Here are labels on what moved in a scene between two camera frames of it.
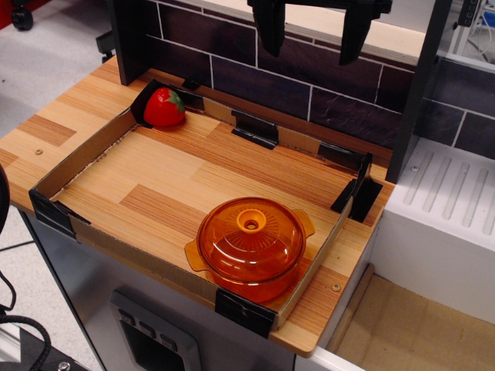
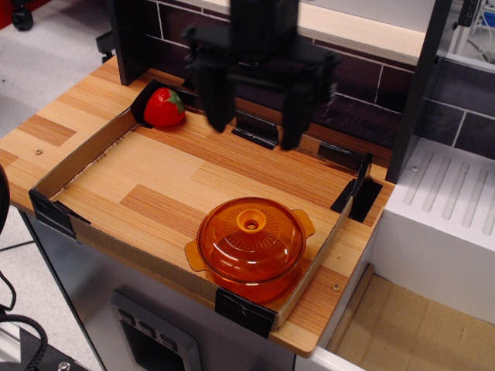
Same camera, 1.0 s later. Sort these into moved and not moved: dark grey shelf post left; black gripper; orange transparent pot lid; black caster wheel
Moved: black gripper
Not moved: black caster wheel; orange transparent pot lid; dark grey shelf post left
